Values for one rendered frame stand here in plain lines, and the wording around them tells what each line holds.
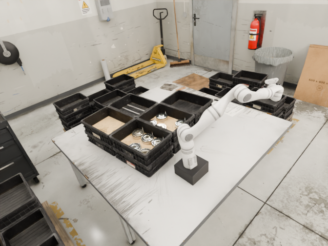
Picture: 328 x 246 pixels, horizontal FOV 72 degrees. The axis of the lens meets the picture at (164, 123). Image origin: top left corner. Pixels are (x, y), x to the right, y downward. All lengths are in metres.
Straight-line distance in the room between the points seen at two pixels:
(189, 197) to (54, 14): 4.01
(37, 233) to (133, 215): 0.88
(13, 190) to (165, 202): 1.41
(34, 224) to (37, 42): 3.28
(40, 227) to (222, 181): 1.45
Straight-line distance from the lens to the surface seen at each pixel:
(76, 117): 3.28
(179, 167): 1.60
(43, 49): 4.72
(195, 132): 1.38
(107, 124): 2.11
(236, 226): 2.28
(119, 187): 1.68
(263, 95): 1.55
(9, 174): 2.95
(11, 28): 4.58
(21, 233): 2.21
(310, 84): 4.14
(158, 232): 1.43
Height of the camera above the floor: 1.94
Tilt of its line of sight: 34 degrees down
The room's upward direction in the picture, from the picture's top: 7 degrees counter-clockwise
